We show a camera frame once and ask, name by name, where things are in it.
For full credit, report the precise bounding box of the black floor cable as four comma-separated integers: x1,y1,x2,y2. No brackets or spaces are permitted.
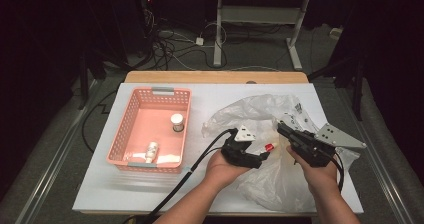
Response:
81,89,118,153

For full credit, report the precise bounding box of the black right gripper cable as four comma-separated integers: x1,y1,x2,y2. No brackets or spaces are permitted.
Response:
328,150,346,193

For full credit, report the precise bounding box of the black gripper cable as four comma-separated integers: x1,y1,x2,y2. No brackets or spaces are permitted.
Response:
121,127,239,224
328,150,346,193

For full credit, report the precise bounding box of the tangle of floor cables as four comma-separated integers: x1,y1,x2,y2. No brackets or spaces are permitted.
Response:
143,10,228,72

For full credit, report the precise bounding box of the beige box on floor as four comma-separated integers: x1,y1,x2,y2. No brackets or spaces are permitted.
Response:
329,26,344,41

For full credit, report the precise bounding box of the grey metal desk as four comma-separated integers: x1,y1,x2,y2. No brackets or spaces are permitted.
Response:
199,0,355,71

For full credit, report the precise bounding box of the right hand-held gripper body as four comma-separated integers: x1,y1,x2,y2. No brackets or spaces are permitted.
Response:
288,123,368,168

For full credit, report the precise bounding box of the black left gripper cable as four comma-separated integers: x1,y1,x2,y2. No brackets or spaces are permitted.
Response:
121,127,239,224

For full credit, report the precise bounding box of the black stand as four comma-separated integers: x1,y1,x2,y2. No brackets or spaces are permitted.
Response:
308,55,364,122
78,50,101,110

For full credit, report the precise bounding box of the metal floor rail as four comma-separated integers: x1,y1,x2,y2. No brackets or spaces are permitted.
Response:
346,110,414,224
14,78,101,224

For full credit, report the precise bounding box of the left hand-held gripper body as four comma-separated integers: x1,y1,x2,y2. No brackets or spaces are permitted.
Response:
220,124,264,169

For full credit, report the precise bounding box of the clear plastic bag yellow face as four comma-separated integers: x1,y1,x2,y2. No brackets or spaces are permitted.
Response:
201,93,363,213

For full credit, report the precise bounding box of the pink perforated plastic basket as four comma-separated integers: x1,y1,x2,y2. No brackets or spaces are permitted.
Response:
106,86,193,174

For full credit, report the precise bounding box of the person's left hand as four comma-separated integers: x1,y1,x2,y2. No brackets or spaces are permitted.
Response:
203,149,254,190

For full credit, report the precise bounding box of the white capped round bottle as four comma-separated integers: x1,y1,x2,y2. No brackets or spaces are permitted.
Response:
170,113,185,133

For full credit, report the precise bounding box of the person's right hand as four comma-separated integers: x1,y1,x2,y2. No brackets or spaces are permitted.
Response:
286,146,338,193

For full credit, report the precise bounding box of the white board mat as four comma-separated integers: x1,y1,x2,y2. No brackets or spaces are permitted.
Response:
71,82,365,215

